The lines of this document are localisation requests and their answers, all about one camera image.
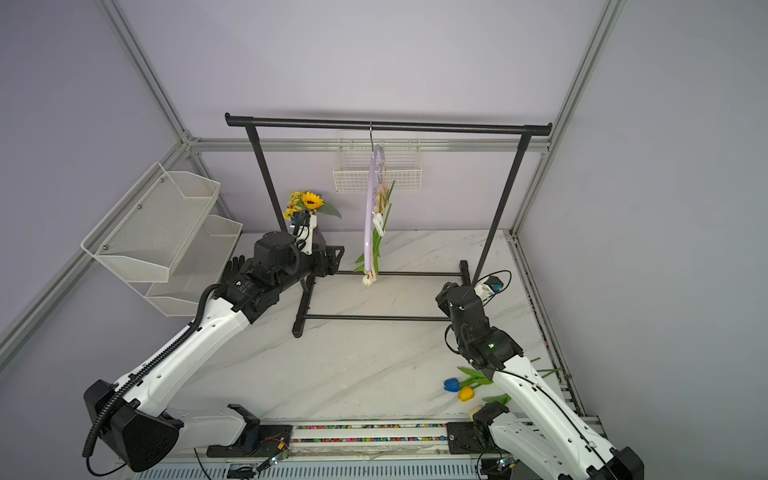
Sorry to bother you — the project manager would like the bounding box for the purple clip hanger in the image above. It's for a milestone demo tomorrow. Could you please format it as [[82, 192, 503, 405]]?
[[363, 125, 384, 286]]

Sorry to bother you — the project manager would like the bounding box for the white tulip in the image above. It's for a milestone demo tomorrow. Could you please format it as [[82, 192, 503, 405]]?
[[355, 181, 395, 287]]

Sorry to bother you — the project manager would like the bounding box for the blue tulip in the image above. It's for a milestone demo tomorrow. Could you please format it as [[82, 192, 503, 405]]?
[[443, 367, 562, 393]]

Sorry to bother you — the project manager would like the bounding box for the black clothes rack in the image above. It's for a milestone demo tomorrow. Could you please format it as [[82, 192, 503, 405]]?
[[224, 112, 553, 339]]

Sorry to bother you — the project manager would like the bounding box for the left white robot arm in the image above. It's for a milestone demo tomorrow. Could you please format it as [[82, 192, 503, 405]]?
[[82, 231, 345, 472]]

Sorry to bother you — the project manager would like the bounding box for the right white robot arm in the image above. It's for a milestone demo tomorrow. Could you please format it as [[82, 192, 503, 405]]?
[[436, 283, 645, 479]]

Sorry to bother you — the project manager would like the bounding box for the sunflower bouquet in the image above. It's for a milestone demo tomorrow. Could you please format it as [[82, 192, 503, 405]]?
[[283, 190, 342, 220]]

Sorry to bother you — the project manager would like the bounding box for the black and yellow glove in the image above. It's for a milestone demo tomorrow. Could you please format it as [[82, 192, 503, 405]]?
[[219, 255, 246, 286]]

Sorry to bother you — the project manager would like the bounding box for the white mesh shelf basket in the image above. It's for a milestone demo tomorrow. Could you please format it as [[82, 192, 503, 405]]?
[[81, 163, 242, 317]]

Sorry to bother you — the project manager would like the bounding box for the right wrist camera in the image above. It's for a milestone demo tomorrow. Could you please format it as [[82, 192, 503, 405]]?
[[474, 275, 504, 301]]

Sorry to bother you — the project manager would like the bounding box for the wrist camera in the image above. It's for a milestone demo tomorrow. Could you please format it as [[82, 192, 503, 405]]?
[[291, 210, 317, 255], [474, 275, 504, 301]]

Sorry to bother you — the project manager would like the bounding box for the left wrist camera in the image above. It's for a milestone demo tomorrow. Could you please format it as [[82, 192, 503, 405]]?
[[291, 210, 317, 255]]

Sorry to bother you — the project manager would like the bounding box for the white wire wall basket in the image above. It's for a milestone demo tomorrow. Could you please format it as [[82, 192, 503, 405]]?
[[333, 140, 422, 194]]

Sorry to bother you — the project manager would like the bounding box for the metal base rail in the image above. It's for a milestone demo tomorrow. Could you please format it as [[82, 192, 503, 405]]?
[[113, 420, 539, 479]]

